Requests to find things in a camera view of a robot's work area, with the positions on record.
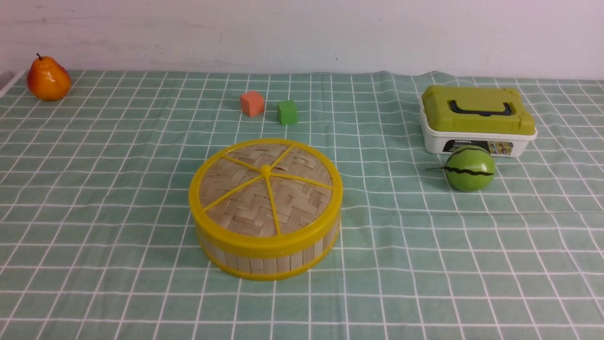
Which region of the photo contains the green foam cube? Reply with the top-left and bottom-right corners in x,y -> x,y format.
277,100 -> 298,125

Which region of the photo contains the yellow woven steamer lid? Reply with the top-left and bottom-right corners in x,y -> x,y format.
188,138 -> 343,258

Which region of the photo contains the orange foam cube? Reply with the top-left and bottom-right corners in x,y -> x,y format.
240,91 -> 265,118

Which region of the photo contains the green toy watermelon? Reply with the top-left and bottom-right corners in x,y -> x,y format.
427,145 -> 496,192

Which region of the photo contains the green lidded white box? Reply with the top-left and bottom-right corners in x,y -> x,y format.
419,85 -> 537,158

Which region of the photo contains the yellow bamboo steamer basket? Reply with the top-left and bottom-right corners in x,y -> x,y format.
195,216 -> 342,281

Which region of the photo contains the green checkered tablecloth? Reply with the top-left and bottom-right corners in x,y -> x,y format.
0,70 -> 604,340

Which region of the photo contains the orange toy pear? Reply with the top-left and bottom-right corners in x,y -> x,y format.
26,53 -> 72,102

